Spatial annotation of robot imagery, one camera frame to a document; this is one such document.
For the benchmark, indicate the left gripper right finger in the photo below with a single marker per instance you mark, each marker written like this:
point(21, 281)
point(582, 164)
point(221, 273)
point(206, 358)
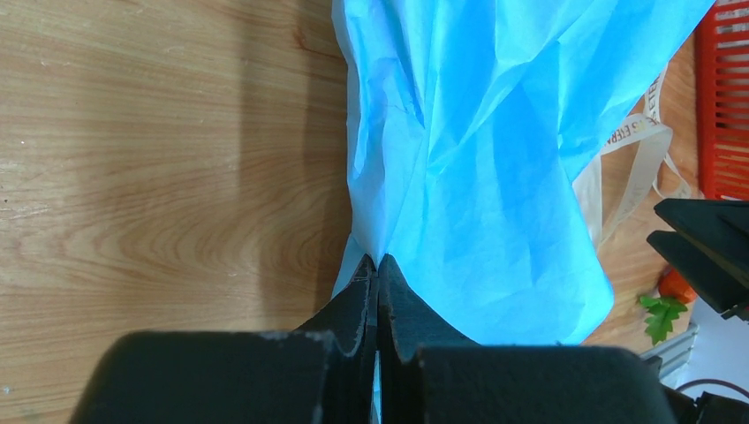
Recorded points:
point(432, 373)

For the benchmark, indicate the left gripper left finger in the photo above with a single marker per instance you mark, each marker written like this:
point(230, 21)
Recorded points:
point(320, 372)

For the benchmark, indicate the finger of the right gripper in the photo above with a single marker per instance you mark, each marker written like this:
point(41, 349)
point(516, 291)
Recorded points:
point(713, 282)
point(718, 227)

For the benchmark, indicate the cream ribbon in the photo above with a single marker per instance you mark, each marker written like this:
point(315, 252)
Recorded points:
point(653, 138)

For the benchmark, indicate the toy carrot with leaves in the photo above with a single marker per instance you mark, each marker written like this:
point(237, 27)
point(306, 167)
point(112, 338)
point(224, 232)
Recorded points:
point(674, 296)

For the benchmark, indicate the red shopping basket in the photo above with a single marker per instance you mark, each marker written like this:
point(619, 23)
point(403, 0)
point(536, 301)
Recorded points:
point(721, 53)

